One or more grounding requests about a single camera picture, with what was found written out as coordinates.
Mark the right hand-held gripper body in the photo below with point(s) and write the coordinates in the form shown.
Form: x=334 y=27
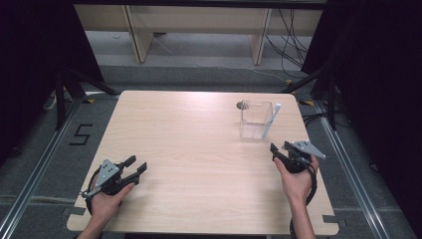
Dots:
x=300 y=156

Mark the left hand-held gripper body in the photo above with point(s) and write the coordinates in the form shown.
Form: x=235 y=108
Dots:
x=108 y=177

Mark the light blue toothbrush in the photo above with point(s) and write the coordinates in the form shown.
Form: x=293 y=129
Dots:
x=271 y=121

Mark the clear plastic box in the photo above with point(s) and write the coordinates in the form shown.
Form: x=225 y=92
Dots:
x=256 y=120

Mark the person's left hand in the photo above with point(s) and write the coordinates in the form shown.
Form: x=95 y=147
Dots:
x=103 y=204

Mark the person's right hand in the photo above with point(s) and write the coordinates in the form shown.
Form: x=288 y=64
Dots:
x=297 y=186

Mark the yellow black tape piece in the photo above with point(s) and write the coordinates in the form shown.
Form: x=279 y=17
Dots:
x=307 y=103
x=88 y=100

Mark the grey tape piece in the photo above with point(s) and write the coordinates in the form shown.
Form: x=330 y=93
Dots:
x=74 y=210
x=333 y=219

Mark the black metal stand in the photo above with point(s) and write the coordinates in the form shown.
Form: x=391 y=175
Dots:
x=323 y=96
x=68 y=96

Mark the black curtain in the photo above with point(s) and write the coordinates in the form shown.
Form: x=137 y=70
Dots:
x=381 y=83
x=36 y=66

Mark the beige wooden desk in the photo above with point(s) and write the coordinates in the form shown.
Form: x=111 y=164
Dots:
x=199 y=23

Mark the aluminium floor rail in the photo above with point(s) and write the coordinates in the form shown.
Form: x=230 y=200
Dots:
x=36 y=166
x=351 y=172

